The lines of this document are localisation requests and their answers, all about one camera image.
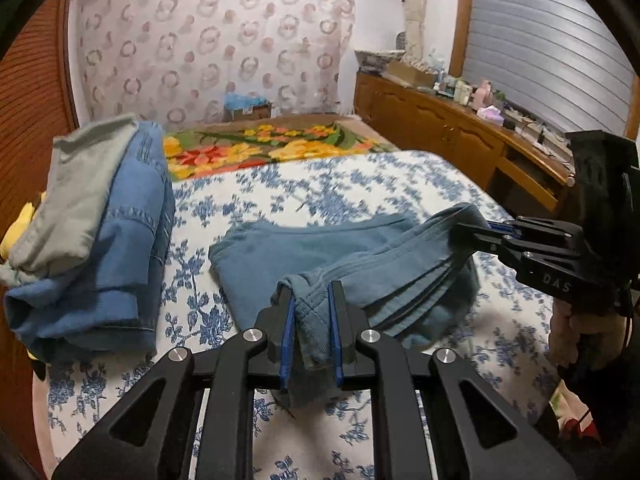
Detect colourful flower blanket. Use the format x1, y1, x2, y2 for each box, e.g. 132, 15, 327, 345
164, 119, 401, 182

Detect blue floral bedsheet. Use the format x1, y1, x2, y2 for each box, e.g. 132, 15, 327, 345
32, 149, 566, 480

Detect blue short pants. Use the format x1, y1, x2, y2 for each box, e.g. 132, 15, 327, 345
208, 202, 482, 408

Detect yellow plush toy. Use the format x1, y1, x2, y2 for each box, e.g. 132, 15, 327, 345
0, 192, 48, 361

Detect wooden louvered wardrobe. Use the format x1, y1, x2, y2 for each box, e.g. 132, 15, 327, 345
0, 0, 81, 461

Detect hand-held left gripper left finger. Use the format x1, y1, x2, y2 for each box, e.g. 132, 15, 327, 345
52, 282, 297, 480

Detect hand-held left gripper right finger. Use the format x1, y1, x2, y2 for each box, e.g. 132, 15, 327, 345
327, 280, 576, 480

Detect cardboard box with blue bag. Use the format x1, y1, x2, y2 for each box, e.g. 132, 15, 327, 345
223, 92, 274, 122

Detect grey window blind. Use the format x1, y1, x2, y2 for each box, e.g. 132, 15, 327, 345
462, 0, 638, 137

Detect ring patterned curtain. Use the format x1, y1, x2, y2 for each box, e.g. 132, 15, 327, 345
70, 0, 357, 129

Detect white power strip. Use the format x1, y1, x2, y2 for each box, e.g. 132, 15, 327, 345
520, 121, 573, 150

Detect wooden sideboard cabinet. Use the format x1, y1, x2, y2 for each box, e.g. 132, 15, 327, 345
354, 71, 576, 214

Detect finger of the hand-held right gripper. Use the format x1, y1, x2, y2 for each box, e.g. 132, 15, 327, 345
452, 222, 523, 273
484, 219, 523, 235

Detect folded denim jeans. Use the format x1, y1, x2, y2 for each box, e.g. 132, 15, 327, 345
4, 120, 177, 354

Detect folded grey pants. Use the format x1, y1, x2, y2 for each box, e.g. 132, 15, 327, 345
0, 114, 139, 287

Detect basket of papers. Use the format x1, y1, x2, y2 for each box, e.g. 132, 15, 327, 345
355, 48, 406, 69

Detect flat cardboard box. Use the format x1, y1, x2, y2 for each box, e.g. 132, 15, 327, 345
382, 60, 437, 89

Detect beige tied curtain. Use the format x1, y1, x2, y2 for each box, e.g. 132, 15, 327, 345
399, 0, 427, 64

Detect person's right hand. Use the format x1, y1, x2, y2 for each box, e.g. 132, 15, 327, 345
547, 302, 632, 372

